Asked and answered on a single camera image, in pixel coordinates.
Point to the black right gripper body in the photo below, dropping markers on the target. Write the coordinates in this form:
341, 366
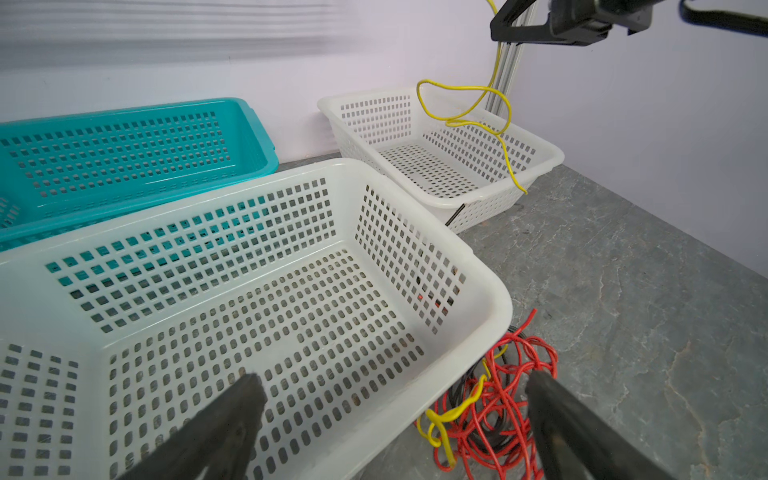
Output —
584, 22

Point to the white plastic basket near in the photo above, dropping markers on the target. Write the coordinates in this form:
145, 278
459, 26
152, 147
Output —
354, 305

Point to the teal plastic basket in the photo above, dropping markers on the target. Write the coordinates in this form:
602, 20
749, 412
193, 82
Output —
62, 173

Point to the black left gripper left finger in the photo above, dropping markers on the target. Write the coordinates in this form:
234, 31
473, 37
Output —
216, 443

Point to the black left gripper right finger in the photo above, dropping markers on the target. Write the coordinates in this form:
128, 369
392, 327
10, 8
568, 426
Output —
574, 443

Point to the white plastic basket far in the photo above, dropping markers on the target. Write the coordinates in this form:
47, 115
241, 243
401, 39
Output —
462, 175

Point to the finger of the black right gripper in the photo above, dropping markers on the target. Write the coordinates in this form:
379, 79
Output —
502, 28

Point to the white plastic basket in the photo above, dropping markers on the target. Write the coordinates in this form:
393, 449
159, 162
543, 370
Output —
354, 305
462, 175

